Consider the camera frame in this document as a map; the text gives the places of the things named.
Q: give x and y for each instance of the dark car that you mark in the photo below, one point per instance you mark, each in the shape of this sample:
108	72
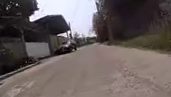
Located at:
66	47

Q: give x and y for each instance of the pole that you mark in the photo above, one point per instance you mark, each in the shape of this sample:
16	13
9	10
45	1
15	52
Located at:
70	30

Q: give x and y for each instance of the grey concrete road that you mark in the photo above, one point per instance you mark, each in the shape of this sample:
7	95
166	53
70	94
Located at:
88	77

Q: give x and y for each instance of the building with dark roof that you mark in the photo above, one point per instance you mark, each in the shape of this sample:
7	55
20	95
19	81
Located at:
52	23

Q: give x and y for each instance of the grey kerb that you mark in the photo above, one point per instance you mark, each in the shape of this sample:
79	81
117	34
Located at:
16	71

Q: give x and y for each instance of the white wall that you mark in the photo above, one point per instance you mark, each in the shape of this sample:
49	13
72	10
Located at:
38	49

